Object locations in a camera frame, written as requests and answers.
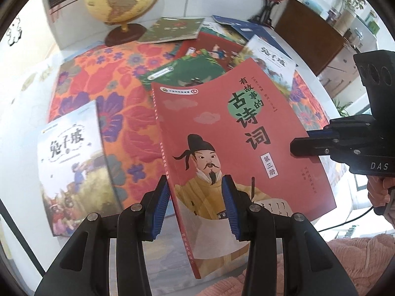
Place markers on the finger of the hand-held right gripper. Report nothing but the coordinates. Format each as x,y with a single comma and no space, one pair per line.
311,146
321,133

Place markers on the dark red fairy-tale book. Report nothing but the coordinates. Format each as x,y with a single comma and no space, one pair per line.
200,44

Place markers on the white drawer cabinet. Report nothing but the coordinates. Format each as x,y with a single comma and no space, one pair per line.
342,80

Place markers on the antique yellow desk globe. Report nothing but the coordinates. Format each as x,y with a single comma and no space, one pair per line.
117,0

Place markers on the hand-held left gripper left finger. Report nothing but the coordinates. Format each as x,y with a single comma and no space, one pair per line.
159,212

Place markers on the person's right hand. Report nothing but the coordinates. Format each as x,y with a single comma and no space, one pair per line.
377,192

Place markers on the green floor plant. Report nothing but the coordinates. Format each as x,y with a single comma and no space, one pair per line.
342,108

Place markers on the olive green butterfly book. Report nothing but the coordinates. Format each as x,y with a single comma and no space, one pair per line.
172,29

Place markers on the white storybook haystack cover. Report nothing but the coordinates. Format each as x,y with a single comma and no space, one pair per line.
68,148

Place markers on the dark wooden cabinet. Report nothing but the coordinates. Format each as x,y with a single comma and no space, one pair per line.
308,37

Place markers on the green box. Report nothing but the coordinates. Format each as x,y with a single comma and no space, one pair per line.
373,23

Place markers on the salmon red poetry book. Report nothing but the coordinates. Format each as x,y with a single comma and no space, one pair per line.
197,123

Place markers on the dark green insect book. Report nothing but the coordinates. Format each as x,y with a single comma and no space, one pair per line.
197,67

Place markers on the bear swing wall sticker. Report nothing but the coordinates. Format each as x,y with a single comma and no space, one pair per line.
15,34

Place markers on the white storybook meadow cover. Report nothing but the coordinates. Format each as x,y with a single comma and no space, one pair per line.
271,55

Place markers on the orange floral table cloth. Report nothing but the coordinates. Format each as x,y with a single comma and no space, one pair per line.
92,77

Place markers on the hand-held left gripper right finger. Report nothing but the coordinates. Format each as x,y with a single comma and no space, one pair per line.
231,209

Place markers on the potted plant beige pot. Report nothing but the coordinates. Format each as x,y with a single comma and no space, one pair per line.
344,21

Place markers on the light blue box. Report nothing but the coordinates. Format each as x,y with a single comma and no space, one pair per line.
314,6

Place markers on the blue book deer rider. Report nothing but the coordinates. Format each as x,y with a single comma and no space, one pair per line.
259,32

